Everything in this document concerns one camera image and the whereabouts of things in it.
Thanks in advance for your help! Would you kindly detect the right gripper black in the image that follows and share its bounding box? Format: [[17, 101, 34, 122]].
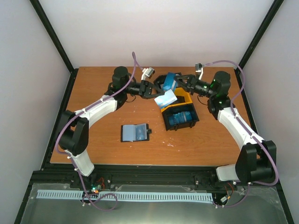
[[173, 74, 215, 98]]

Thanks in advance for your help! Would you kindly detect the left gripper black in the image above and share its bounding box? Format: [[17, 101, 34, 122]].
[[124, 80, 165, 100]]

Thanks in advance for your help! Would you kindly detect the black bin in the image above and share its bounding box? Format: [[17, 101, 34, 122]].
[[162, 104, 199, 131], [155, 72, 182, 82]]

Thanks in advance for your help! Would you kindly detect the blue VIP card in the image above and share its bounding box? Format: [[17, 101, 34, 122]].
[[154, 89, 177, 109], [135, 124, 146, 140]]

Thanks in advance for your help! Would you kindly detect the yellow bin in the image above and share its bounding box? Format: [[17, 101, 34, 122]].
[[161, 87, 192, 112]]

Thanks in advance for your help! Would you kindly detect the black leather card holder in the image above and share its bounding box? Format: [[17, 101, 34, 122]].
[[121, 123, 152, 142]]

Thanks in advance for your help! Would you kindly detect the blue cards bundle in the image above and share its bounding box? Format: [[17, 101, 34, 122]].
[[163, 72, 177, 91]]

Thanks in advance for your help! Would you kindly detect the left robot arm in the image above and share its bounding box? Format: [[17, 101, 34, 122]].
[[54, 66, 164, 188]]

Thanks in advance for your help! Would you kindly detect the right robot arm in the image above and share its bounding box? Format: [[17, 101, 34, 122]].
[[174, 71, 279, 186]]

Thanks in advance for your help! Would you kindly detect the blue cards stack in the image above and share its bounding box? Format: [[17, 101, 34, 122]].
[[169, 112, 192, 126]]

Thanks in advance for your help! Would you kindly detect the green led circuit board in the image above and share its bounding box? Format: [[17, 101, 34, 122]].
[[91, 182, 105, 194]]

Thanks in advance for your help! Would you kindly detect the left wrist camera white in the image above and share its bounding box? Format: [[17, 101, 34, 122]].
[[141, 67, 155, 81]]

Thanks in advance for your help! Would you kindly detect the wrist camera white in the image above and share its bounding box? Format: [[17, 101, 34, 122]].
[[195, 63, 204, 80], [141, 67, 155, 81]]

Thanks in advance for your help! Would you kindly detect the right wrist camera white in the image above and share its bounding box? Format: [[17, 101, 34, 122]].
[[195, 63, 204, 80]]

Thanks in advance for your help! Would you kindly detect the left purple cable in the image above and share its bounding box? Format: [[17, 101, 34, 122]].
[[56, 51, 150, 175]]

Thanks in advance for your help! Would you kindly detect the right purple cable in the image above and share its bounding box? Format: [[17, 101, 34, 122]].
[[202, 60, 280, 207]]

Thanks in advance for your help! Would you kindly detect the right black frame post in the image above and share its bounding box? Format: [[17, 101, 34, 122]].
[[239, 0, 284, 69]]

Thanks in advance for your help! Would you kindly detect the black frame post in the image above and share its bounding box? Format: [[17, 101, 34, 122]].
[[239, 0, 284, 69], [29, 0, 79, 73]]

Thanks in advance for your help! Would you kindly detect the purple cable loop bottom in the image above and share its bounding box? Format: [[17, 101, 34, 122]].
[[70, 174, 120, 212]]

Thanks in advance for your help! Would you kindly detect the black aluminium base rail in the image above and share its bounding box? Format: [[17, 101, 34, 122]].
[[29, 164, 233, 192]]

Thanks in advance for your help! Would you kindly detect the left black frame post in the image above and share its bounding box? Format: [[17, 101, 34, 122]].
[[29, 0, 79, 73]]

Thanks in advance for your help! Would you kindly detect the light blue cable duct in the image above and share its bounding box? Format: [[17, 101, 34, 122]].
[[36, 189, 213, 203]]

